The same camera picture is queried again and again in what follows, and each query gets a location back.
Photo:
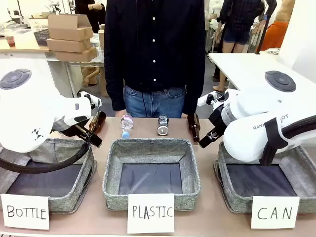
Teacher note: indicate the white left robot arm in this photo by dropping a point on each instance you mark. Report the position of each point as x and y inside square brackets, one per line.
[24, 111]

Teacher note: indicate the plastic cup red drink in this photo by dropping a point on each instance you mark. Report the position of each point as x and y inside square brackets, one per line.
[10, 42]

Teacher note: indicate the brown glass bottle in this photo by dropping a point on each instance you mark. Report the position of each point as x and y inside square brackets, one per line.
[97, 121]
[193, 122]

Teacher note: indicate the grey fabric bottle basket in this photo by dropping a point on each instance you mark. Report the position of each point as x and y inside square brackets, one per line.
[69, 205]

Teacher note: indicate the beige mannequin foot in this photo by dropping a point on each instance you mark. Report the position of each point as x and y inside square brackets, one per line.
[89, 79]

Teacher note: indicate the bystander in plaid shirt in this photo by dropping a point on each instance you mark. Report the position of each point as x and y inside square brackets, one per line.
[237, 24]

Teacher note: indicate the white paper sign CAN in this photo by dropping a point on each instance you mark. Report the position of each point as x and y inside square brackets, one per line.
[275, 212]

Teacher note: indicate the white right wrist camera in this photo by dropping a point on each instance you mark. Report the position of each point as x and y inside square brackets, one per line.
[205, 100]

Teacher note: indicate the bystander in black clothes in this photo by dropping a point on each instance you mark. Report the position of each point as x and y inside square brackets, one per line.
[89, 10]

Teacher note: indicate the grey fabric plastic basket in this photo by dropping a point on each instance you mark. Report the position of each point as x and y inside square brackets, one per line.
[113, 197]

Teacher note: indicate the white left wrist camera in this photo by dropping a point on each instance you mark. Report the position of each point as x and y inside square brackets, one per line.
[85, 95]

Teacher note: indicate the light wooden table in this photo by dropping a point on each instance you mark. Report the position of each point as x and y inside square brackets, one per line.
[22, 48]

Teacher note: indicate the closed flat cardboard box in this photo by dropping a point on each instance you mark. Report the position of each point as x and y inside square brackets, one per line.
[75, 55]
[69, 45]

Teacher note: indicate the person's right hand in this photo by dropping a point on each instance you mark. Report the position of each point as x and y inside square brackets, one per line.
[120, 114]

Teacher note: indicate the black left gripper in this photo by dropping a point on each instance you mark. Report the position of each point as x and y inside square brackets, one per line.
[63, 128]

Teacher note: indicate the dark grey plastic crate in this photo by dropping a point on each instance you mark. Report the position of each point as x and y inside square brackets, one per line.
[42, 37]

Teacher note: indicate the white paper sign BOTTLE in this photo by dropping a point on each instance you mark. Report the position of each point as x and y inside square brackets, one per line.
[24, 212]

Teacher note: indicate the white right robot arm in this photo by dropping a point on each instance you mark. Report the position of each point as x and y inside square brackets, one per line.
[247, 138]

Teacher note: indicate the white side table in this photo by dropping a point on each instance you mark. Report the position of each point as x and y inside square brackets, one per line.
[247, 66]

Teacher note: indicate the white paper sign PLASTIC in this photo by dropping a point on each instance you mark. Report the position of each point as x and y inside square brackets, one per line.
[150, 213]

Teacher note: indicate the mannequin with orange cloth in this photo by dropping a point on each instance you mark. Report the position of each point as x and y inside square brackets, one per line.
[275, 34]

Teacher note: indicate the white plastic crate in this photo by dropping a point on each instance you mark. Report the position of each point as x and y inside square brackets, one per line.
[38, 24]

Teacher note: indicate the person's right forearm navy sleeve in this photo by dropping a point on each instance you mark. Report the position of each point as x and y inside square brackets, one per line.
[114, 86]

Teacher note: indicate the person in navy shirt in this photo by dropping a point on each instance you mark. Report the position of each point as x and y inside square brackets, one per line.
[154, 49]

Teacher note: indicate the grey fabric can basket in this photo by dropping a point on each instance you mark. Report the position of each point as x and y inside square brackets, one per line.
[234, 202]

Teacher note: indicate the crushed silver black can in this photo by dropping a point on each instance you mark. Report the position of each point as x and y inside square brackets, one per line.
[163, 126]

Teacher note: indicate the clear plastic bottle blue cap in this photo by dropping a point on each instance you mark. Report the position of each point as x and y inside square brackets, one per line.
[127, 124]

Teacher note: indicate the open cardboard box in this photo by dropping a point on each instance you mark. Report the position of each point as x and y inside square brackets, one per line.
[66, 27]

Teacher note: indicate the person's left forearm navy sleeve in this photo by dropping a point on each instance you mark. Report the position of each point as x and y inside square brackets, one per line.
[195, 86]

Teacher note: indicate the person's left hand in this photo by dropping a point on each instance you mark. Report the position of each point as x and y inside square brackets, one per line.
[184, 115]

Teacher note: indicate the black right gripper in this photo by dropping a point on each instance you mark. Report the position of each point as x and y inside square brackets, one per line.
[217, 118]

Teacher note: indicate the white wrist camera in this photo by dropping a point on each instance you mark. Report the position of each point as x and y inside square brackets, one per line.
[85, 95]
[205, 100]

